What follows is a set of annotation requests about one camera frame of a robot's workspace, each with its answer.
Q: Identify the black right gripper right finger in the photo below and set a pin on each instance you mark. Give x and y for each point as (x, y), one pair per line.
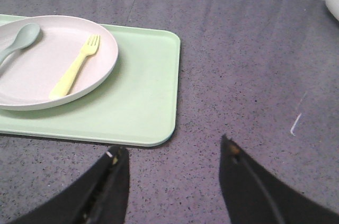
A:
(254, 195)

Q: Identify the yellow plastic fork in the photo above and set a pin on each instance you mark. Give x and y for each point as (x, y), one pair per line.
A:
(65, 83)

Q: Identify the light green tray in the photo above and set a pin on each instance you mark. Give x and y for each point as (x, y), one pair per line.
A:
(135, 105)

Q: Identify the light green spoon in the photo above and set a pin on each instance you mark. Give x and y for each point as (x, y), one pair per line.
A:
(25, 37)

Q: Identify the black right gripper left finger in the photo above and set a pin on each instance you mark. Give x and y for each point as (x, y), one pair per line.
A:
(100, 195)

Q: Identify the beige round plate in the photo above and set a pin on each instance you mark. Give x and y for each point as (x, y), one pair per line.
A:
(29, 75)

